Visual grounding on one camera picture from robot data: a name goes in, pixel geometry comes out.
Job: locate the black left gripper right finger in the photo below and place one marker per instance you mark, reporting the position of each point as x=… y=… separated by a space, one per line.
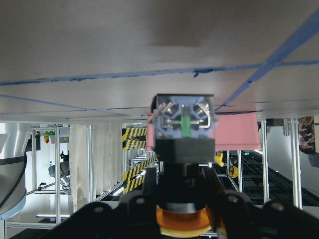
x=215 y=188

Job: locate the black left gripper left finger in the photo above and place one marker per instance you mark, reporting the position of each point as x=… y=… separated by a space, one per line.
x=150 y=182

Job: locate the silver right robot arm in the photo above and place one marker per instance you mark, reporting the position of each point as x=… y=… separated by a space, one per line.
x=12 y=171

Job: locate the pink plastic bin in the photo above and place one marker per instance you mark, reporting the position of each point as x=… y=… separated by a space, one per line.
x=231 y=132

